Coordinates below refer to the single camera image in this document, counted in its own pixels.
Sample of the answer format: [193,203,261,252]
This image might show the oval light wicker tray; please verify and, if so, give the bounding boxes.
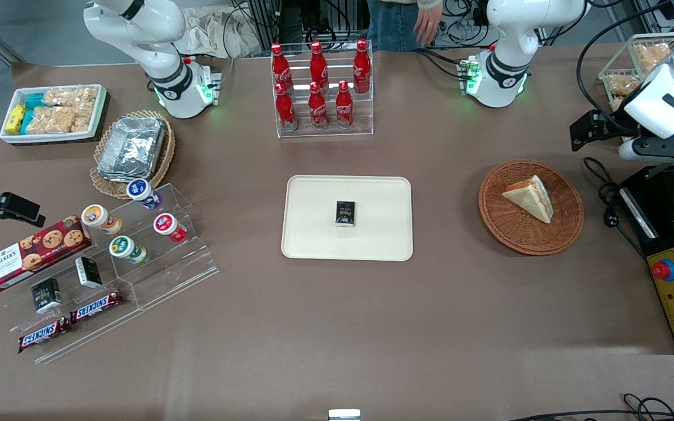
[90,109,177,201]

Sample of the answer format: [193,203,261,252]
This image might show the stacked aluminium foil containers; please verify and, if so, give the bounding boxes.
[97,116,167,184]

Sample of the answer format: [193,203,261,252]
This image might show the round brown wicker basket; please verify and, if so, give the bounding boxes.
[477,159,585,257]

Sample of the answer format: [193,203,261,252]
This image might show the white wire basket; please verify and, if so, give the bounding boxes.
[598,32,674,113]

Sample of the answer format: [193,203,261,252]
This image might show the red cola bottle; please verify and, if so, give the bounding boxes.
[352,39,372,95]
[274,83,298,132]
[310,40,330,88]
[270,42,294,89]
[335,80,355,130]
[307,81,329,130]

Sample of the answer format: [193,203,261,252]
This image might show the red yogurt cup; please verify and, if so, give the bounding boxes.
[153,212,188,244]

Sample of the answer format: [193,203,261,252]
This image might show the yellow snack packet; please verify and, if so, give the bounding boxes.
[6,103,27,134]

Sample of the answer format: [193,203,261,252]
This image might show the clear acrylic stepped display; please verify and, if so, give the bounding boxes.
[0,182,220,365]

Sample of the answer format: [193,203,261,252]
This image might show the white rectangular snack tray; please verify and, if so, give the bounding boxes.
[0,84,109,146]

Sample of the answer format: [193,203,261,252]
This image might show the person's bare hand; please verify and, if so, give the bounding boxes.
[414,6,444,47]

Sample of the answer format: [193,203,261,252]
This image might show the triangle sandwich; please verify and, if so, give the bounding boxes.
[501,174,555,225]

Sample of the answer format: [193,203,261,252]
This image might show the small black carton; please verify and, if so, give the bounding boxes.
[30,277,63,315]
[335,200,357,227]
[74,256,104,289]

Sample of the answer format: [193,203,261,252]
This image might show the black power cable with plug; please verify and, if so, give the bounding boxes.
[582,156,649,259]

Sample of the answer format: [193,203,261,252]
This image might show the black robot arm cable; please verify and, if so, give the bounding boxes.
[575,0,674,136]

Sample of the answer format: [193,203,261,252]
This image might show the teal snack packet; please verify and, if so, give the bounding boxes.
[20,92,49,113]

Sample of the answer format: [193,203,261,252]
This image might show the bagged snack in wire basket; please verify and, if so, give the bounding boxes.
[606,74,643,99]
[632,43,672,73]

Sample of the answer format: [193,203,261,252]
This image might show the green yogurt cup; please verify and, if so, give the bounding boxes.
[108,234,148,265]

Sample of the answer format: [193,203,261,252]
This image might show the red Walkers cookie box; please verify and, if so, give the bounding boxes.
[0,215,94,292]

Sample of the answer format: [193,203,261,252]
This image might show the cream plastic tray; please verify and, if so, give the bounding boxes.
[281,174,414,263]

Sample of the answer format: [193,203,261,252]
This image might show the orange yogurt cup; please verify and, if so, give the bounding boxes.
[81,203,123,236]

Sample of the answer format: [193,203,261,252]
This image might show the Snickers chocolate bar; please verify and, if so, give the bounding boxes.
[18,317,72,354]
[69,290,125,325]

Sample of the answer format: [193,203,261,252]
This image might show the black floor cables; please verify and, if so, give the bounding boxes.
[507,392,674,421]

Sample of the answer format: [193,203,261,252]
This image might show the person in blue jeans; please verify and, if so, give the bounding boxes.
[366,0,444,53]

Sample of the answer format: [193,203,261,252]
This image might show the rice cracker bag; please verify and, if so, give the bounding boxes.
[43,86,99,111]
[25,106,93,135]

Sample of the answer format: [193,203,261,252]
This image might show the clear acrylic bottle rack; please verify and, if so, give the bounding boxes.
[270,43,374,139]

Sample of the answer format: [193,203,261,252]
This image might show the purple yogurt cup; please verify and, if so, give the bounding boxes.
[126,178,164,211]

